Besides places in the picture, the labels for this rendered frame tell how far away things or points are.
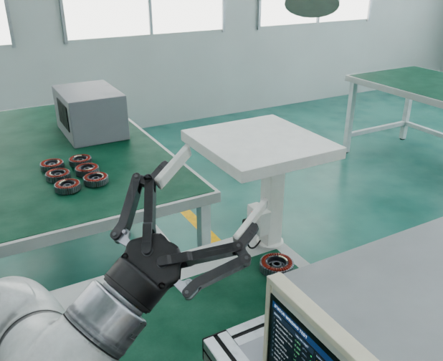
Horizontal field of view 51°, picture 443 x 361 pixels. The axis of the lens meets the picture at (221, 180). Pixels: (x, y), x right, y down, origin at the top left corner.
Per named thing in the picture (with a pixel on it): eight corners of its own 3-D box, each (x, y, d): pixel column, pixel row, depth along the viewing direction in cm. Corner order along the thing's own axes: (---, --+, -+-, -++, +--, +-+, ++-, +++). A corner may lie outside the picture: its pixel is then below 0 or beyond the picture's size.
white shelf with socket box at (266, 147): (239, 314, 137) (241, 171, 117) (185, 252, 166) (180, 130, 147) (331, 278, 152) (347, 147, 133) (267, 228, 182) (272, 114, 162)
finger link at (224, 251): (155, 255, 60) (157, 266, 59) (241, 238, 60) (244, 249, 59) (160, 262, 63) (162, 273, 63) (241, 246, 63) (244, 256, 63)
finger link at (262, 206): (232, 236, 61) (236, 239, 60) (264, 195, 63) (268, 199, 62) (232, 243, 63) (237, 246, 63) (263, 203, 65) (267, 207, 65)
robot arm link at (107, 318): (127, 361, 61) (158, 323, 63) (109, 357, 52) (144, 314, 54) (78, 316, 63) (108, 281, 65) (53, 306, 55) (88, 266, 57)
